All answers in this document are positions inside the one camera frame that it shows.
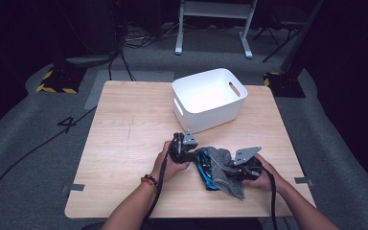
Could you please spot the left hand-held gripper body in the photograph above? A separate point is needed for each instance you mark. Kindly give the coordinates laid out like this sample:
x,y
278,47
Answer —
x,y
182,150

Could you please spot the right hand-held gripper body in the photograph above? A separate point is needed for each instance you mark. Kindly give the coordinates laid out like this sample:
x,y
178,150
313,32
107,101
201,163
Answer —
x,y
247,171

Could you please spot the grey cloth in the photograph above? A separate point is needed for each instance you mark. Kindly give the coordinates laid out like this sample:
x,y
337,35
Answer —
x,y
225,166

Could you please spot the blue toy car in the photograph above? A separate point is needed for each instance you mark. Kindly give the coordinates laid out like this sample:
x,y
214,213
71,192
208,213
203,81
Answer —
x,y
206,172

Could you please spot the person's right hand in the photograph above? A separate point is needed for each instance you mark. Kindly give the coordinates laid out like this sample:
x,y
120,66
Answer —
x,y
266,180

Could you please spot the person's left hand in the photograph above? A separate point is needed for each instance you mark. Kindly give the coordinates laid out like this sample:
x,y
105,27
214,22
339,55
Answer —
x,y
167,167

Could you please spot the grey tape strip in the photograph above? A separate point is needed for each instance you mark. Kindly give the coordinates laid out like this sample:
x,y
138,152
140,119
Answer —
x,y
303,181
74,188

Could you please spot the white plastic storage bin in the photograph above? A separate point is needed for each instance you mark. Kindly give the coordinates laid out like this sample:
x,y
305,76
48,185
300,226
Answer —
x,y
209,96

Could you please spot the black yellow striped base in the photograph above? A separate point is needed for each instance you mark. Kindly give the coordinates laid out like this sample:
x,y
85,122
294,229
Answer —
x,y
284,84
60,81

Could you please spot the black tripod stand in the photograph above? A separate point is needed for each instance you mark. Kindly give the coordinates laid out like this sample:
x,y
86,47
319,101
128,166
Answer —
x,y
279,38

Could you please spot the white metal stand frame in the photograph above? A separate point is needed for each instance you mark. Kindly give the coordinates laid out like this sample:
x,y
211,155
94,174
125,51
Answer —
x,y
215,9

